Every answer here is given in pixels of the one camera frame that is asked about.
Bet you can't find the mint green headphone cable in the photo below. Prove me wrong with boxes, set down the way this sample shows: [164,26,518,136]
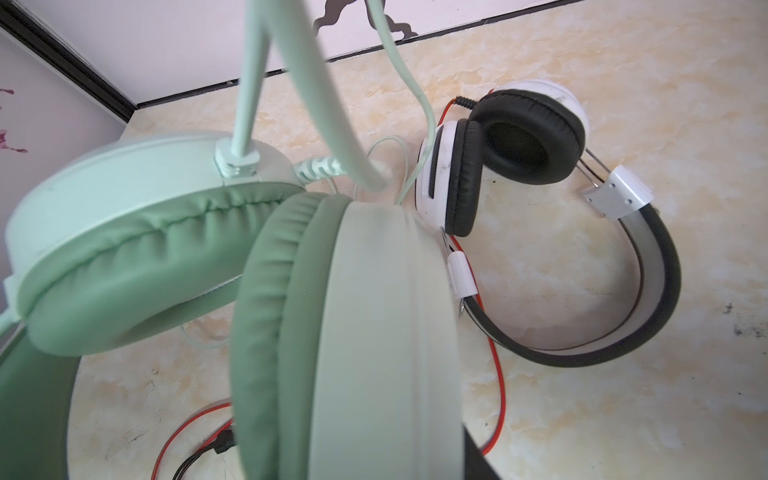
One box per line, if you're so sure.
[227,0,436,208]

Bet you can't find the mint green headphones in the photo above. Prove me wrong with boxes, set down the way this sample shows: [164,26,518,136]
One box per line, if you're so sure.
[1,133,465,479]

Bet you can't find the white black headphones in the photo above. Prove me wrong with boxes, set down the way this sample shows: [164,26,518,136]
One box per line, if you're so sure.
[407,79,682,368]

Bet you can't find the red headphone cable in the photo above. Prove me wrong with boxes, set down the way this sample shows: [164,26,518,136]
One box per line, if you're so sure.
[149,95,508,480]

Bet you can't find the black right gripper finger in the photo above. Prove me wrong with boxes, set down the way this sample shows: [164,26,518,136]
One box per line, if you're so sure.
[463,427,500,480]

